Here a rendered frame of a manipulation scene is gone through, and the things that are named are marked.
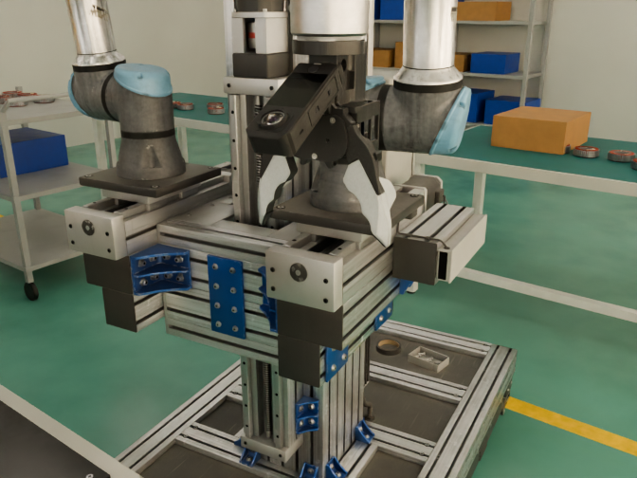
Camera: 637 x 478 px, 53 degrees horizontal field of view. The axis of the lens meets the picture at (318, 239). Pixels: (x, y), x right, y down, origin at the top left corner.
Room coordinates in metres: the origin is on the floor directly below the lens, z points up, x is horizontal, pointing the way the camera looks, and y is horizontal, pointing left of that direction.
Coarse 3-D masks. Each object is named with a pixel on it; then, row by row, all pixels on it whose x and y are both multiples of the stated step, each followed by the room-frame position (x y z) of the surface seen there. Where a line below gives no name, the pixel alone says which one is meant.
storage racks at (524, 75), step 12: (552, 0) 6.65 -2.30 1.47; (552, 12) 6.67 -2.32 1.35; (456, 24) 7.25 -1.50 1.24; (492, 24) 6.48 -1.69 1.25; (504, 24) 6.41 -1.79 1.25; (516, 24) 6.34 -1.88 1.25; (528, 24) 6.27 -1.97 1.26; (540, 24) 6.49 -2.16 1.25; (456, 36) 7.25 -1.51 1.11; (528, 36) 6.26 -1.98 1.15; (456, 48) 7.27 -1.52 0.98; (528, 48) 6.25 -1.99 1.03; (528, 60) 6.24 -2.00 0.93; (468, 72) 6.65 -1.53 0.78; (516, 72) 6.65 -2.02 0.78; (528, 72) 6.27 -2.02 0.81; (540, 72) 6.65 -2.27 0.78; (540, 84) 6.65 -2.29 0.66; (540, 96) 6.65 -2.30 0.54
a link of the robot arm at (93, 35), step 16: (80, 0) 1.42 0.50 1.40; (96, 0) 1.43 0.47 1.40; (80, 16) 1.42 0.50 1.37; (96, 16) 1.43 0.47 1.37; (80, 32) 1.42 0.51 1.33; (96, 32) 1.43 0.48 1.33; (112, 32) 1.46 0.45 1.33; (80, 48) 1.43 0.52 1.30; (96, 48) 1.43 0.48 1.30; (112, 48) 1.45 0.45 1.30; (80, 64) 1.42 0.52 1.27; (96, 64) 1.41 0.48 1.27; (112, 64) 1.43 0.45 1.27; (80, 80) 1.42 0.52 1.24; (96, 80) 1.41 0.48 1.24; (80, 96) 1.44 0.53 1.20; (96, 96) 1.40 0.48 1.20; (96, 112) 1.42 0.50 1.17
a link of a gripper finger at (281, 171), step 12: (276, 156) 0.65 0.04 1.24; (288, 156) 0.65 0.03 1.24; (276, 168) 0.65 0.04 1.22; (288, 168) 0.64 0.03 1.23; (264, 180) 0.65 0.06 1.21; (276, 180) 0.65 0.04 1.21; (288, 180) 0.65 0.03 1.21; (264, 192) 0.65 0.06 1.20; (276, 192) 0.65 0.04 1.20; (264, 204) 0.65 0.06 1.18; (264, 216) 0.65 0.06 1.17
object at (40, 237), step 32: (0, 96) 3.51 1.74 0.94; (32, 96) 2.94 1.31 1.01; (64, 96) 3.06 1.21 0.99; (0, 128) 2.89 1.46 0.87; (32, 128) 3.75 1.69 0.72; (0, 160) 3.25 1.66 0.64; (32, 160) 3.39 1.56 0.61; (64, 160) 3.54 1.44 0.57; (0, 192) 2.98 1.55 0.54; (32, 192) 2.98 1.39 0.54; (0, 224) 3.56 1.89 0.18; (32, 224) 3.56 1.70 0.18; (64, 224) 3.56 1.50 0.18; (0, 256) 3.04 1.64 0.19; (32, 256) 3.04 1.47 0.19; (64, 256) 3.05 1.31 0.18; (32, 288) 2.88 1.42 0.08
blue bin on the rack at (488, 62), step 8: (472, 56) 6.62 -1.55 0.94; (480, 56) 6.58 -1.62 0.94; (488, 56) 6.53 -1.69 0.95; (496, 56) 6.48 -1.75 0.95; (504, 56) 6.43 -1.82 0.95; (512, 56) 6.58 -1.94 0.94; (472, 64) 6.62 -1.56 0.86; (480, 64) 6.57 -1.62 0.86; (488, 64) 6.52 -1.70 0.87; (496, 64) 6.48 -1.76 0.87; (504, 64) 6.43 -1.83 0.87; (512, 64) 6.60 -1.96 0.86; (472, 72) 6.62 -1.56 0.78; (480, 72) 6.57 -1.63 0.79; (488, 72) 6.52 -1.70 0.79; (496, 72) 6.47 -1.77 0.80; (504, 72) 6.43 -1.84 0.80; (512, 72) 6.62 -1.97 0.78
